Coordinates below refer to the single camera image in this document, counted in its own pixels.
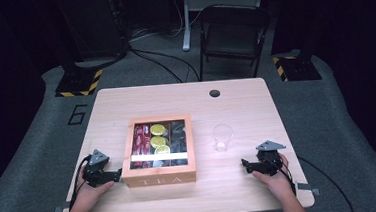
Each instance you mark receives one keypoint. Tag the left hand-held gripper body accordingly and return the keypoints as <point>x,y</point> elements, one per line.
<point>97,174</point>

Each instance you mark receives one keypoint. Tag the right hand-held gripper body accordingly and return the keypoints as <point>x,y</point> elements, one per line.
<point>269,162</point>

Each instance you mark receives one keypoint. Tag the wooden tea box glass lid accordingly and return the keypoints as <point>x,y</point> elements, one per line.
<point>159,180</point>

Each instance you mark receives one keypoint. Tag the person's right hand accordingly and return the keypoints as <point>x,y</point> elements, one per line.
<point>280,183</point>

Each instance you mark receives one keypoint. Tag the person's left hand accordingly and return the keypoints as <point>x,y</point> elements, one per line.
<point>88,196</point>

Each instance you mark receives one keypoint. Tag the clear plastic cup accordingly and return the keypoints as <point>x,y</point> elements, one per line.
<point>222,138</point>

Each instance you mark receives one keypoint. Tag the bundle of red tea packets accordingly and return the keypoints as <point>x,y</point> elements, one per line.
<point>141,139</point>

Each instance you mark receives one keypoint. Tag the grey metal table clamp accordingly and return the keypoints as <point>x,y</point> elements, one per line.
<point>58,210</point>
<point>307,188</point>

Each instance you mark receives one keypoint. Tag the yellow round capsule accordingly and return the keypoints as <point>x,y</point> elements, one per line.
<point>157,129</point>
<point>162,150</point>
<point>158,141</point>

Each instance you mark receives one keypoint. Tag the bundle of dark tea packets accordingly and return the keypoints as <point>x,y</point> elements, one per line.
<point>178,136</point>

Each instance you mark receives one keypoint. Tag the black stand striped base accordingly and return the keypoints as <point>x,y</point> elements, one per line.
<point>79,83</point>
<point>298,68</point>

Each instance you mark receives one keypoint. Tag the black folding chair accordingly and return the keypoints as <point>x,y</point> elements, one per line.
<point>231,39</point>

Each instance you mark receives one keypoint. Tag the white metal desk frame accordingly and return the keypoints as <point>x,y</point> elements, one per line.
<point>186,22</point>

